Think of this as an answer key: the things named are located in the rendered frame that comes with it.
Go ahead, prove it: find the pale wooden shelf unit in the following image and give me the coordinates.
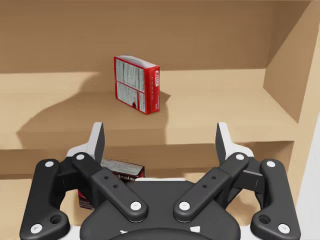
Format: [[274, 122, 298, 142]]
[[0, 0, 320, 230]]

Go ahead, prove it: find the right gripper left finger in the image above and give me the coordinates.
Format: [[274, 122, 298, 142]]
[[19, 121, 149, 240]]

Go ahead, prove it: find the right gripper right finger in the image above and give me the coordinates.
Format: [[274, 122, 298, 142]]
[[172, 121, 302, 240]]

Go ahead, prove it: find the dark red and white carton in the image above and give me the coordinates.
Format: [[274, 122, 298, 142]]
[[77, 157, 146, 210]]

